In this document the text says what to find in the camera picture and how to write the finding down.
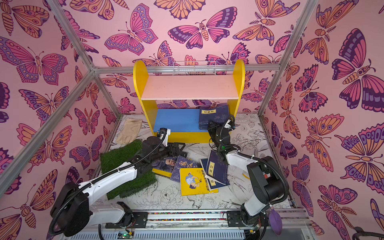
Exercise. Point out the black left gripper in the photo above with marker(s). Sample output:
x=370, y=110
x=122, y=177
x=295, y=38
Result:
x=175, y=153

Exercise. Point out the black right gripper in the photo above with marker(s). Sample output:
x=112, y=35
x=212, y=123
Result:
x=215, y=130

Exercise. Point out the navy book yellow label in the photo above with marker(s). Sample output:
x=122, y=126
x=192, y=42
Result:
x=203, y=126

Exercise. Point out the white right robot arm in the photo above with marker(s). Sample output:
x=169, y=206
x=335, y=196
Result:
x=268, y=183

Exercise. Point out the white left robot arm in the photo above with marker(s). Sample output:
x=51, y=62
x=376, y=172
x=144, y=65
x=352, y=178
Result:
x=72, y=212

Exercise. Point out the dark portrait cover book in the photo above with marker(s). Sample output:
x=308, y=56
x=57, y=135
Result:
x=164, y=167

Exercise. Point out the beige cloth glove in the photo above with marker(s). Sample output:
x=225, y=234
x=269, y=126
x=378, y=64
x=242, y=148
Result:
x=129, y=132

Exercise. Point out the purple cover book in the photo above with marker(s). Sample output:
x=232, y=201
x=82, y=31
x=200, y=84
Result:
x=181, y=163

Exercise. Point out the green artificial grass mat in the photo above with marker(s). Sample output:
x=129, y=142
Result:
x=123, y=158

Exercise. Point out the yellow wooden bookshelf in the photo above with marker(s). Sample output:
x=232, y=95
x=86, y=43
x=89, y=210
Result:
x=174, y=101

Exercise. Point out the yellow cartoon cover book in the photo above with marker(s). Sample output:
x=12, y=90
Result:
x=193, y=182

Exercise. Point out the small green circuit board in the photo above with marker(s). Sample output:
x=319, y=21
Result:
x=125, y=235

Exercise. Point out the purple bulb object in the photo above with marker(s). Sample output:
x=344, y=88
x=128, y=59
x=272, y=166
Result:
x=275, y=221

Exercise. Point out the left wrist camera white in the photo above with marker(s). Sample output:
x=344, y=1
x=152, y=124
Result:
x=163, y=133

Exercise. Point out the aluminium frame post right rear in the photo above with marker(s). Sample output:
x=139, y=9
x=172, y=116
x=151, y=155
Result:
x=302, y=23

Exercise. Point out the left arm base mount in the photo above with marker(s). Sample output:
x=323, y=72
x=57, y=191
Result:
x=130, y=219

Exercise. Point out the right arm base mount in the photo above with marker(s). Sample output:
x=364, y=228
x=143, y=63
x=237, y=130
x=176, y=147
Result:
x=240, y=218

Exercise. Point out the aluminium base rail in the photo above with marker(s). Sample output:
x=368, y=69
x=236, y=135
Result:
x=205, y=225

